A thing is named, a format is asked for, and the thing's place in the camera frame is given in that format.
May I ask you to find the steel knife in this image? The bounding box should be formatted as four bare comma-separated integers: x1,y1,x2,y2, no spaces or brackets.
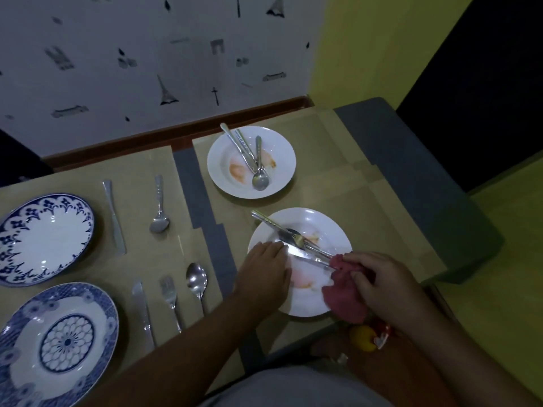
219,122,257,172
102,179,127,256
132,280,156,350

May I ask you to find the blue geometric rim plate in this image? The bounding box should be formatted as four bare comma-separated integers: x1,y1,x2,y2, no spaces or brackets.
0,282,120,407

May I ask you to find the steel spoon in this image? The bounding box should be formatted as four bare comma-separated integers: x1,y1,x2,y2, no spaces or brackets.
252,135,270,192
149,174,170,233
186,262,209,317

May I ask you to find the person's right hand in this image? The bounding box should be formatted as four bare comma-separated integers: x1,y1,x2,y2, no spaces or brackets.
341,251,433,331

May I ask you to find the person's left hand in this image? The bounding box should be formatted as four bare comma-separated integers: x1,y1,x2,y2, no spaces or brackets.
234,240,294,318

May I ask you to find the beige woven placemat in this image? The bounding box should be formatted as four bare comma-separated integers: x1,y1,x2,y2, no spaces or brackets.
0,226,245,407
212,164,446,357
191,107,378,227
0,146,200,289

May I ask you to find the steel fork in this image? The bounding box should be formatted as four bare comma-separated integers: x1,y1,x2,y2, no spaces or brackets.
159,275,183,334
235,128,258,170

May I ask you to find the person's left forearm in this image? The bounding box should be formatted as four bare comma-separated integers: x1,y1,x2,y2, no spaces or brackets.
76,292,272,407

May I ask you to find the brown wooden baseboard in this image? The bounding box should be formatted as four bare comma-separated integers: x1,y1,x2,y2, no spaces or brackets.
42,95,314,172

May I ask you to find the red cleaning cloth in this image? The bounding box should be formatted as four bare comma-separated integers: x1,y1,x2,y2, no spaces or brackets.
321,254,376,325

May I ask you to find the black furniture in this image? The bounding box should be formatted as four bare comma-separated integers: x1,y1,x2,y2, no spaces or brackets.
397,0,543,193

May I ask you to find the pile of steel cutlery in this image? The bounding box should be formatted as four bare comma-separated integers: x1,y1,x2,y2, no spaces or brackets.
251,209,336,270

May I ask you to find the blue floral rim plate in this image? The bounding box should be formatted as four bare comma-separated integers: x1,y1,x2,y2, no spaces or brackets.
0,192,96,288

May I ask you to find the white plate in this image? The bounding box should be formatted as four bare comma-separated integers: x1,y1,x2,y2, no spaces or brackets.
206,125,297,200
247,207,354,318

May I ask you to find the person's grey shirt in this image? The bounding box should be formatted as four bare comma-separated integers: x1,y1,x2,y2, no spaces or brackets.
199,366,395,407

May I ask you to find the person's right forearm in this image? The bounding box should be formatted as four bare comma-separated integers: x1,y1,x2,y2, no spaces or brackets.
394,309,543,407

